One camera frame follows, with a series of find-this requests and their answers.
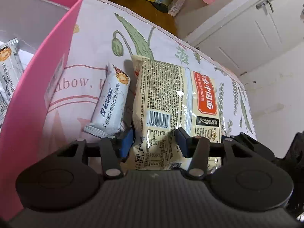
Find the white snack bar wrapper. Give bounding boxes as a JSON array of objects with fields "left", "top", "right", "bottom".
[
  {"left": 83, "top": 63, "right": 130, "bottom": 138},
  {"left": 0, "top": 38, "right": 24, "bottom": 102}
]

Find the pink cardboard box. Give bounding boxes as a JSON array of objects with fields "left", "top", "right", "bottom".
[{"left": 1, "top": 0, "right": 82, "bottom": 220}]

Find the white printed plastic bag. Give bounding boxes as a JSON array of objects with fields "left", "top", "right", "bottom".
[{"left": 167, "top": 0, "right": 185, "bottom": 17}]

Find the floral bedspread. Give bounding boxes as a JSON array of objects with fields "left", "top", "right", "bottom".
[{"left": 38, "top": 0, "right": 256, "bottom": 170}]

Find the beige instant noodle packet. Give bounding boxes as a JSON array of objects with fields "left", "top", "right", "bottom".
[{"left": 125, "top": 55, "right": 222, "bottom": 170}]

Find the white bedroom door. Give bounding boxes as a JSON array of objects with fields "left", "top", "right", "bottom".
[{"left": 198, "top": 0, "right": 303, "bottom": 75}]

